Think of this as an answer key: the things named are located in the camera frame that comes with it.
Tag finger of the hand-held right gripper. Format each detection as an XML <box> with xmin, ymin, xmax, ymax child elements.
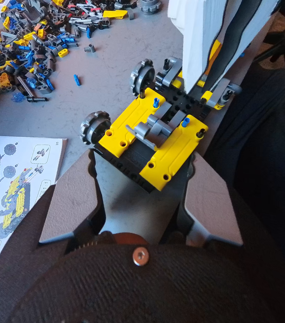
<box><xmin>205</xmin><ymin>0</ymin><xmax>281</xmax><ymax>92</ymax></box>
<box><xmin>168</xmin><ymin>0</ymin><xmax>231</xmax><ymax>93</ymax></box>

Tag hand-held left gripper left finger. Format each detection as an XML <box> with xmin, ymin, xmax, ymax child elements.
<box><xmin>39</xmin><ymin>148</ymin><xmax>107</xmax><ymax>244</ymax></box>

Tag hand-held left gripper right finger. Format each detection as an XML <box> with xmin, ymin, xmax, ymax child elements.
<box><xmin>176</xmin><ymin>152</ymin><xmax>243</xmax><ymax>247</ymax></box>

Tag yellow black toy vehicle model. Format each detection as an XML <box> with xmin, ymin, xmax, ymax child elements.
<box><xmin>80</xmin><ymin>57</ymin><xmax>243</xmax><ymax>193</ymax></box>

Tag grey desk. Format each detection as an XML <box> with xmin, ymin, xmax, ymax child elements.
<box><xmin>0</xmin><ymin>0</ymin><xmax>280</xmax><ymax>244</ymax></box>

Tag grey wheel hub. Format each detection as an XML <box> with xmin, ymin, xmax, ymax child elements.
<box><xmin>138</xmin><ymin>0</ymin><xmax>162</xmax><ymax>9</ymax></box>

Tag instruction booklet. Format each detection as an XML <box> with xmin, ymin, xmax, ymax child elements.
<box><xmin>0</xmin><ymin>135</ymin><xmax>68</xmax><ymax>287</ymax></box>

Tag person's dark clothed legs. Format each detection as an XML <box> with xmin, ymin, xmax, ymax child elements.
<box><xmin>204</xmin><ymin>61</ymin><xmax>285</xmax><ymax>323</ymax></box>

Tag yellow wedge panel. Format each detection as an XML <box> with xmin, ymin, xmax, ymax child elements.
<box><xmin>103</xmin><ymin>10</ymin><xmax>128</xmax><ymax>19</ymax></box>

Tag pile of small building pieces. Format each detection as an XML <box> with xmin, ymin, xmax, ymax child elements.
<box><xmin>0</xmin><ymin>0</ymin><xmax>138</xmax><ymax>95</ymax></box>

